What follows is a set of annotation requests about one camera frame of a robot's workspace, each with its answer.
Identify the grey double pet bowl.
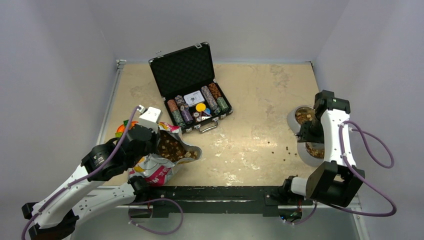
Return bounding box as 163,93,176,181
286,105,325,168

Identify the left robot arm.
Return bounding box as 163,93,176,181
20,105,162,240

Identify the yellow dealer chip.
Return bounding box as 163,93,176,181
195,102,207,112

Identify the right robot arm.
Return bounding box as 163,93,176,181
279,90,366,208

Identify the orange green toy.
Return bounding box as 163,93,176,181
115,119,139,138

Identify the white playing card box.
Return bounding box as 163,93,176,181
183,90,205,107

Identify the black poker chip case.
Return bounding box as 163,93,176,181
148,42,233,133

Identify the aluminium frame rail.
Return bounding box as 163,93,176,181
59,59,127,240

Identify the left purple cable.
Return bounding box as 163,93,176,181
20,105,185,240

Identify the pet food bag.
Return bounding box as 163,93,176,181
128,122,202,187

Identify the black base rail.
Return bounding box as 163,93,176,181
127,186,313,219

